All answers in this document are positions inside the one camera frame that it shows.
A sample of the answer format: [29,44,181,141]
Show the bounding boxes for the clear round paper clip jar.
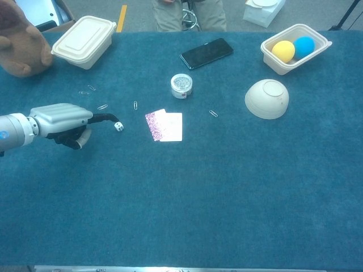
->
[170,73,196,100]

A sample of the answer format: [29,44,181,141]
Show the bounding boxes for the blue felt table cover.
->
[0,30,363,269]

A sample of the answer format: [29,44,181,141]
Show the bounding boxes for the black smartphone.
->
[179,37,235,70]

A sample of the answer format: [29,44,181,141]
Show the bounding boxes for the upturned cream bowl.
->
[244,79,290,120]

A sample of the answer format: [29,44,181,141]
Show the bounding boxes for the chrome stool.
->
[181,8,202,31]

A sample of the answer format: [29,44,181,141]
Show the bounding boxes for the person in khaki trousers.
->
[151,0,227,32]

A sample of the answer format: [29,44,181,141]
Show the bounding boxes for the open cream food container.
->
[260,23,333,76]

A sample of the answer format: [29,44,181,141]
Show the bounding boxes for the yellow ball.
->
[271,40,296,64]

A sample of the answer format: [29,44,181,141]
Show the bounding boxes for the closed cream lunch box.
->
[50,15,117,71]

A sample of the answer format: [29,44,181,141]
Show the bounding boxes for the white cardboard box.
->
[243,0,286,28]

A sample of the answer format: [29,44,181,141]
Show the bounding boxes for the blue ball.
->
[293,36,316,60]

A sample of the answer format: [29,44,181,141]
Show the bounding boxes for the brown plush toy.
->
[0,0,54,78]

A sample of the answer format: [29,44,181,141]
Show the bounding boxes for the black tripod leg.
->
[328,0,361,31]

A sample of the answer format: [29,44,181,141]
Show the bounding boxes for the aluminium table edge rail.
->
[33,265,327,272]

